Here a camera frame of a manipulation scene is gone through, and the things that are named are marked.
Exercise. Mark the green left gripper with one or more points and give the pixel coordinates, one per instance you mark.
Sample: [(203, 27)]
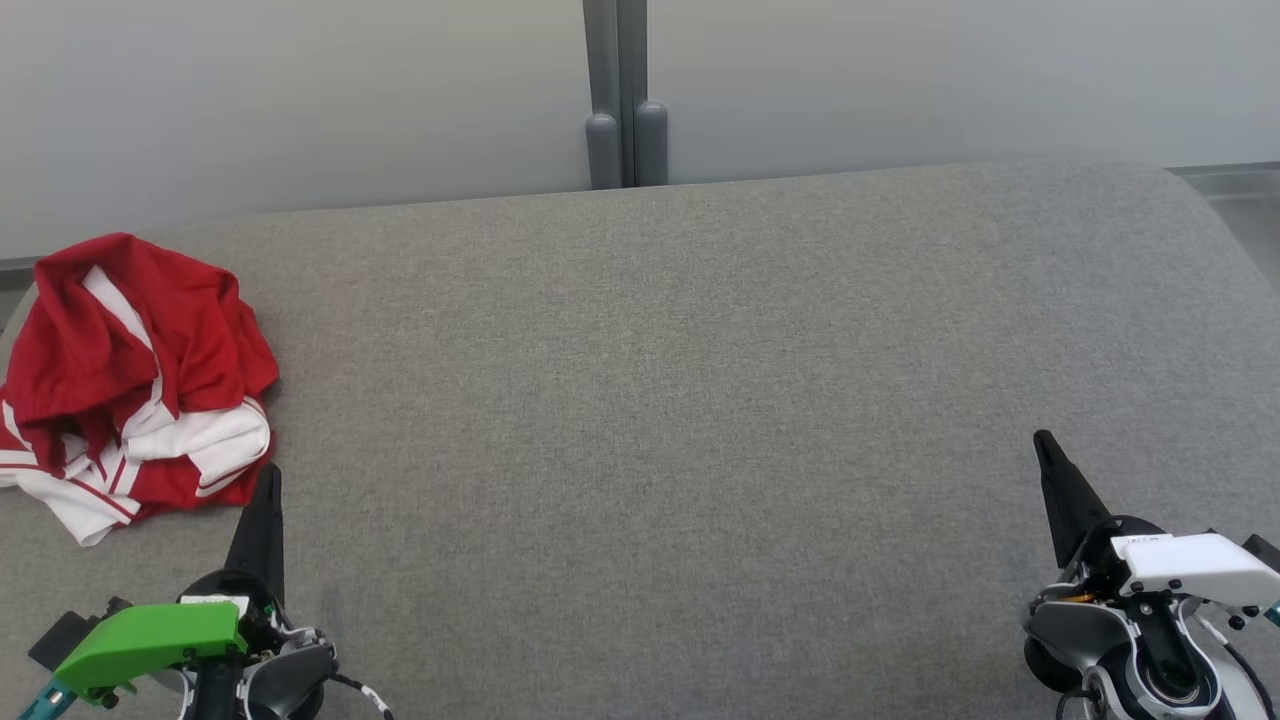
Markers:
[(150, 640)]

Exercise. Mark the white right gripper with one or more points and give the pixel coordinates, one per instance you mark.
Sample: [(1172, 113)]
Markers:
[(1200, 565)]

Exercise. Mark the red shorts white trim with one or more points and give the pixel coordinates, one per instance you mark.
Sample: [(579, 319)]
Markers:
[(190, 340)]

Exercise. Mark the grey fabric sofa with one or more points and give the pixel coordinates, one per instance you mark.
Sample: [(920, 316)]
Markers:
[(650, 420)]

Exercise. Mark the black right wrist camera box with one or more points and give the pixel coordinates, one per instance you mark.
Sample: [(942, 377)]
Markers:
[(1265, 552)]

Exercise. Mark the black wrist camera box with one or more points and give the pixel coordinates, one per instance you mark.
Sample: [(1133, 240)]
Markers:
[(60, 640), (1265, 552)]

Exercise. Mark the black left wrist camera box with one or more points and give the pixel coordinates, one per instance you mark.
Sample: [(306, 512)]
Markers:
[(60, 640)]

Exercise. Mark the teal right camera connector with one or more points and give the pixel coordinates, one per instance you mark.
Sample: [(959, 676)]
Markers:
[(1272, 614)]

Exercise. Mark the teal camera connector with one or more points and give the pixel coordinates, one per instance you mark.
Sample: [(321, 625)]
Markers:
[(1272, 614), (42, 703)]

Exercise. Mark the teal left camera connector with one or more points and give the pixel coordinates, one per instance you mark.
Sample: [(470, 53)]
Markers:
[(42, 703)]

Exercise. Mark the grey partition frame post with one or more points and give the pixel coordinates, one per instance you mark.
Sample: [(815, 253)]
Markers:
[(645, 90), (602, 90)]

